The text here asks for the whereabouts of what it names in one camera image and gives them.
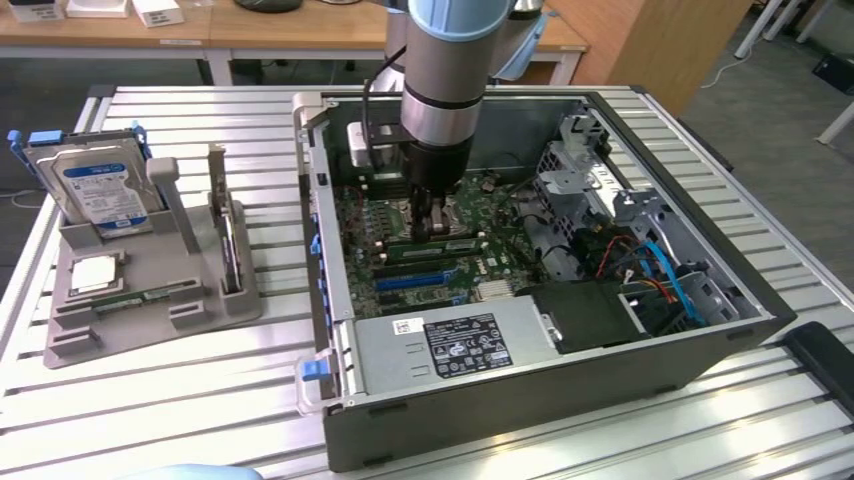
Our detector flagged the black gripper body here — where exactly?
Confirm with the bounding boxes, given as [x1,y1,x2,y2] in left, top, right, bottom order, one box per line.
[405,140,470,202]

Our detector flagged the green RAM stick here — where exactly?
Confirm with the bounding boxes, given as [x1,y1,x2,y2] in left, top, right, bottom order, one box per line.
[91,286,177,312]
[385,237,490,262]

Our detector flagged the metal CPU socket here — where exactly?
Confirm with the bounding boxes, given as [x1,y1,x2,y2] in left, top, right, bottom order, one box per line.
[392,198,480,238]

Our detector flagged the green motherboard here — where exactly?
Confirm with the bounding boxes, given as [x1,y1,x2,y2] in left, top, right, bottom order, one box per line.
[332,169,560,321]

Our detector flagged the blue expansion slot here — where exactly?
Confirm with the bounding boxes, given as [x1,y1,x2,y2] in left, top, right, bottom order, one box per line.
[374,270,458,295]

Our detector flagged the silver power supply unit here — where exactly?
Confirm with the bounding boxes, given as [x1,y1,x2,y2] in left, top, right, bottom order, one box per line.
[352,294,558,397]

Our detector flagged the metal disk bay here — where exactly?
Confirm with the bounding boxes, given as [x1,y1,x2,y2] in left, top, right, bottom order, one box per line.
[532,110,764,324]

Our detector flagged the wooden desk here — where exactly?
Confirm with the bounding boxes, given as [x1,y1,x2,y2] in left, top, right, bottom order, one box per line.
[0,0,593,87]

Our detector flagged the black open PC case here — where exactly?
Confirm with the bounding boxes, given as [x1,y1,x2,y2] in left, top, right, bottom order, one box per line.
[292,89,800,474]

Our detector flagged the wooden cabinet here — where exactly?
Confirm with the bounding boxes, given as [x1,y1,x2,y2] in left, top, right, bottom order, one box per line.
[572,0,757,117]

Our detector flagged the grey parts rack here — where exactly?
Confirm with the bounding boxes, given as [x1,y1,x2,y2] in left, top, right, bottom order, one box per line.
[42,142,266,371]

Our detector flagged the hard disk with blue label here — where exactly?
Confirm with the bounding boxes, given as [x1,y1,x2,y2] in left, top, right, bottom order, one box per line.
[22,130,153,239]

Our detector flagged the silver CPU chip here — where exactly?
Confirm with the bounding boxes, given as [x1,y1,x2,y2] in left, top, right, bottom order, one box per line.
[69,256,127,295]

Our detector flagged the white table leg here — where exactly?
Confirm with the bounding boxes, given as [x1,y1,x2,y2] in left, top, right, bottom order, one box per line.
[732,0,771,60]

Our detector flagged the light blue rounded cap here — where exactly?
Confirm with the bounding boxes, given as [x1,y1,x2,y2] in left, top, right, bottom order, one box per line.
[129,461,264,480]

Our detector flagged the black box on floor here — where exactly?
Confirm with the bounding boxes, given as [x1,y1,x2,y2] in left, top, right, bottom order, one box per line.
[809,51,854,97]

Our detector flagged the black table corner block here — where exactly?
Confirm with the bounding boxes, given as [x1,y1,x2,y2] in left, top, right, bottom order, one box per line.
[780,320,854,427]

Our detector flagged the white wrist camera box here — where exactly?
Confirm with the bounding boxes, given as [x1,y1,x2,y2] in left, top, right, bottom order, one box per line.
[345,121,377,169]

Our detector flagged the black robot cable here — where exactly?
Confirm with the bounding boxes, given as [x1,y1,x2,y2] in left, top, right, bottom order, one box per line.
[362,43,410,202]

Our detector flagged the red and black wire bundle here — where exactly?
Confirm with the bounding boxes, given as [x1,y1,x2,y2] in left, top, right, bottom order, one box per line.
[577,227,669,301]

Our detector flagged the graphics card with metal bracket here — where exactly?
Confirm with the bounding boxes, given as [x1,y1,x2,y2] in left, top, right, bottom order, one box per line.
[205,143,248,297]

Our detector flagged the blue disk wire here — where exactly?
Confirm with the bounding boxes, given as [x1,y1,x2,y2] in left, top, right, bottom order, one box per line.
[638,239,711,327]

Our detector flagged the white floor cable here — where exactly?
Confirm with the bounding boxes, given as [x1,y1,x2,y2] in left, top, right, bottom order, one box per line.
[699,49,748,92]

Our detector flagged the blue disk bracket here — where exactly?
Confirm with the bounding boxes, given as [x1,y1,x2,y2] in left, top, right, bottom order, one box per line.
[5,118,150,171]

